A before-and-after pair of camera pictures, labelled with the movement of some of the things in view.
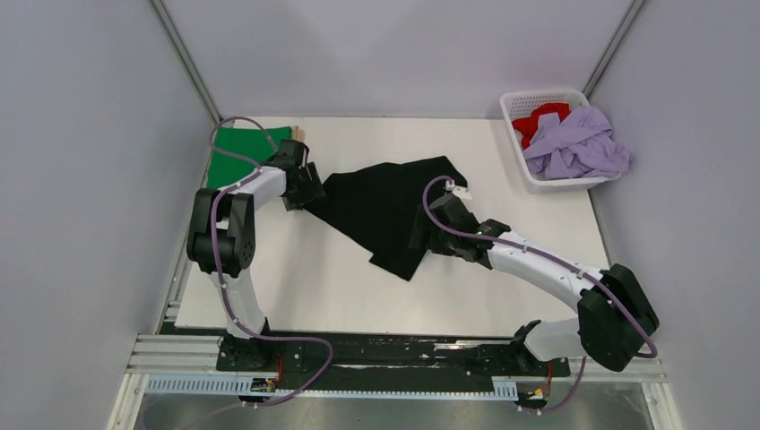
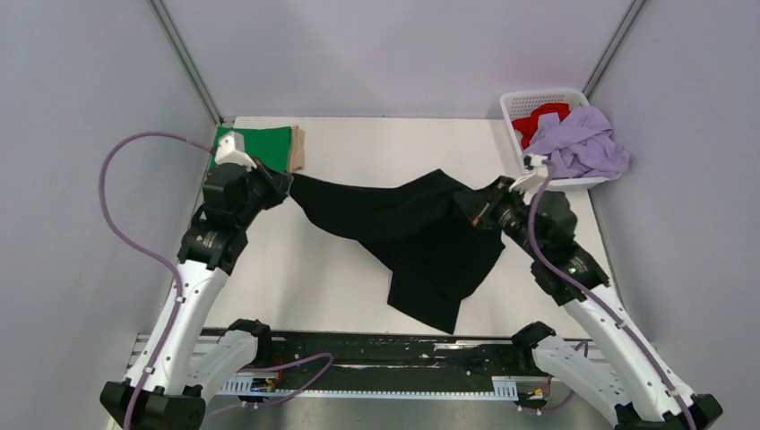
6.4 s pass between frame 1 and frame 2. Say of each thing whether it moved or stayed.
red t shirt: stayed
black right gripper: moved
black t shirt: moved
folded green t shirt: stayed
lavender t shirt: stayed
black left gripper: moved
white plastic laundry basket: stayed
